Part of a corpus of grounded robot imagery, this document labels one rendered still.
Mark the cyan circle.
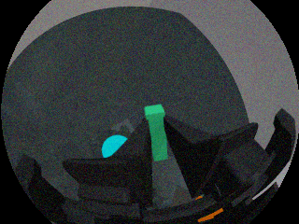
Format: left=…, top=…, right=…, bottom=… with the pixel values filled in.
left=101, top=135, right=127, bottom=158

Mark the green rectangular post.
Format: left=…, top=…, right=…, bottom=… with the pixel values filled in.
left=145, top=105, right=168, bottom=161

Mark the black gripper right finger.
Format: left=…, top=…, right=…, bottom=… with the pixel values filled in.
left=164, top=115, right=258, bottom=199

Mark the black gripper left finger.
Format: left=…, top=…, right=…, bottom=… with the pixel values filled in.
left=63, top=119, right=153, bottom=208

